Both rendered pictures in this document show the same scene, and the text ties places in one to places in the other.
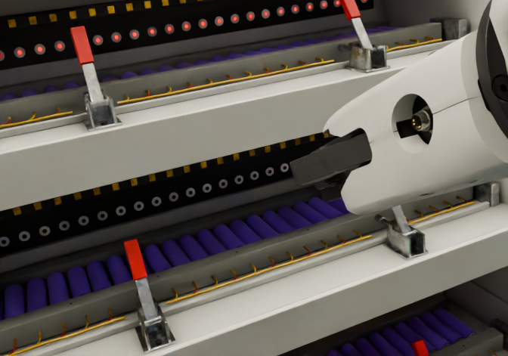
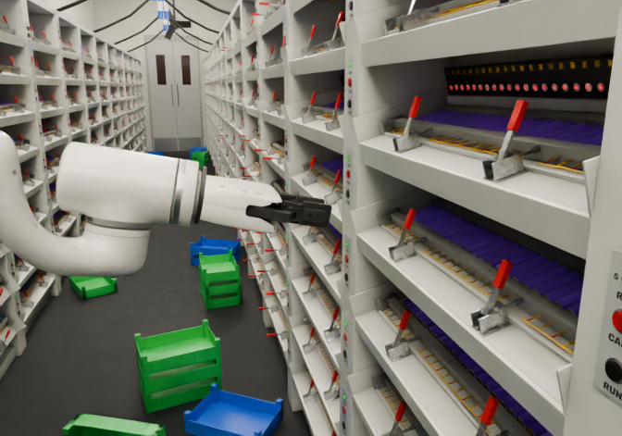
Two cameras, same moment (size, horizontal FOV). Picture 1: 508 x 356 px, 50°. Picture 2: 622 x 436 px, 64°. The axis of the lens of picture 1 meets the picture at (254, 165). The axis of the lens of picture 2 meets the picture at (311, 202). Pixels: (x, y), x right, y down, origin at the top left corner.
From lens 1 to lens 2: 0.83 m
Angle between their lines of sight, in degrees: 95
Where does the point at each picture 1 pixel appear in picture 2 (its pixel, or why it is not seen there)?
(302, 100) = (446, 178)
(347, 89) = (466, 184)
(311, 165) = not seen: hidden behind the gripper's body
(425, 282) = (476, 353)
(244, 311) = (419, 275)
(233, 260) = (453, 254)
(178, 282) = (435, 245)
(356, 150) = not seen: hidden behind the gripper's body
